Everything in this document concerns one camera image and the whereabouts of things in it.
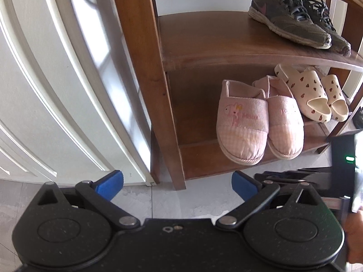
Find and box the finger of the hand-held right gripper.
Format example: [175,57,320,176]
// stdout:
[254,173,333,196]
[262,167,333,181]

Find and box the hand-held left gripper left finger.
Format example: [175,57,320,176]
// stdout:
[37,170,141,230]

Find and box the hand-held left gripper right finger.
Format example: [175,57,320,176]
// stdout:
[216,170,326,230]

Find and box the pink fabric slipper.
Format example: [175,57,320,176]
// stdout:
[216,80,269,165]
[252,75,305,160]

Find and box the cream heart-print slide sandal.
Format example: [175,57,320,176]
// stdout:
[274,64,332,123]
[320,74,349,122]

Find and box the dark worn sneaker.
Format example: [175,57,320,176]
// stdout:
[248,0,332,49]
[301,0,352,57]

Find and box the wooden shoe rack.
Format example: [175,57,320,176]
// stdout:
[109,0,363,191]

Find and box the person's right hand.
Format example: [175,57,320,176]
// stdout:
[344,210,363,264]

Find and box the black shoe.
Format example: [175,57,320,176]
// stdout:
[352,106,363,128]

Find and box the white panelled door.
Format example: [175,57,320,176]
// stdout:
[0,0,155,186]

